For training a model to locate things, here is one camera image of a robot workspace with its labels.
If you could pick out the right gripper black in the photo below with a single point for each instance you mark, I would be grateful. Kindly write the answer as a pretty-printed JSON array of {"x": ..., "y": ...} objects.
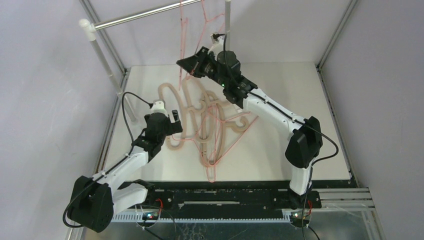
[{"x": 200, "y": 63}]

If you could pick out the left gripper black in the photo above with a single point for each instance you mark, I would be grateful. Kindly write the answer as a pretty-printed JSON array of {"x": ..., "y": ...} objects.
[{"x": 175, "y": 127}]

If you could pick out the pink wire hanger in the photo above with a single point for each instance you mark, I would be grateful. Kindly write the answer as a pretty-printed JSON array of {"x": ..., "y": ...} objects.
[
  {"x": 213, "y": 21},
  {"x": 183, "y": 30},
  {"x": 212, "y": 175},
  {"x": 201, "y": 126}
]

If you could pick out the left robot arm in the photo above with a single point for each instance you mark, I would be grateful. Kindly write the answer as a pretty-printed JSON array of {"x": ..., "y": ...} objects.
[{"x": 97, "y": 199}]

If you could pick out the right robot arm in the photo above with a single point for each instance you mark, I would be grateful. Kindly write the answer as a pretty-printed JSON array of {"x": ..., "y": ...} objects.
[{"x": 304, "y": 140}]

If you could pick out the beige hanger left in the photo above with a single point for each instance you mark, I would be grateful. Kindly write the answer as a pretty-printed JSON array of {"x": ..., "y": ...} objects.
[{"x": 174, "y": 95}]

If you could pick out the beige hanger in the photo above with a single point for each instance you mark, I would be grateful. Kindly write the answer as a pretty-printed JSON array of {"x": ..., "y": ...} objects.
[
  {"x": 219, "y": 133},
  {"x": 174, "y": 95},
  {"x": 197, "y": 95}
]

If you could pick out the beige hanger middle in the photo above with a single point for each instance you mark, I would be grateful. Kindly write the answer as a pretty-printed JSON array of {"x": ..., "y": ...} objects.
[{"x": 197, "y": 95}]

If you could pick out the beige hanger right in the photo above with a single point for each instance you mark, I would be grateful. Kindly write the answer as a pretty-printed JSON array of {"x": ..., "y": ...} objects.
[{"x": 219, "y": 133}]

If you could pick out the left circuit board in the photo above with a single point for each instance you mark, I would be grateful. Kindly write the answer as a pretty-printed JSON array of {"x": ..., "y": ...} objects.
[{"x": 150, "y": 216}]

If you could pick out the circuit board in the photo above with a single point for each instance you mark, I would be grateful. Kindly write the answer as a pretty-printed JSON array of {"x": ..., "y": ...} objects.
[
  {"x": 150, "y": 216},
  {"x": 299, "y": 221}
]

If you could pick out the right circuit board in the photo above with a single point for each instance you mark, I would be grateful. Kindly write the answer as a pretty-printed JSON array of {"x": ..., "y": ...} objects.
[{"x": 299, "y": 221}]

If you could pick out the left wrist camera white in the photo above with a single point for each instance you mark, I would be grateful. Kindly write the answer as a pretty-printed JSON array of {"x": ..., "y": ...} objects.
[{"x": 159, "y": 107}]

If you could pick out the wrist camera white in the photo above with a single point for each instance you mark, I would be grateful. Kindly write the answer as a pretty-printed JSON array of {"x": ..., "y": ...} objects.
[
  {"x": 159, "y": 107},
  {"x": 217, "y": 43}
]

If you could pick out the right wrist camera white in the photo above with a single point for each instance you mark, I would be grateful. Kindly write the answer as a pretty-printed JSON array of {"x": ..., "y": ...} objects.
[{"x": 217, "y": 43}]

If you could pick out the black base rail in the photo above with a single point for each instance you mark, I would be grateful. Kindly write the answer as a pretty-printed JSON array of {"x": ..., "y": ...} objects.
[{"x": 234, "y": 200}]

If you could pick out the aluminium frame structure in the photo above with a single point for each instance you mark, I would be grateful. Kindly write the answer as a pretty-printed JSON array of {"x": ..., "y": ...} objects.
[{"x": 329, "y": 195}]

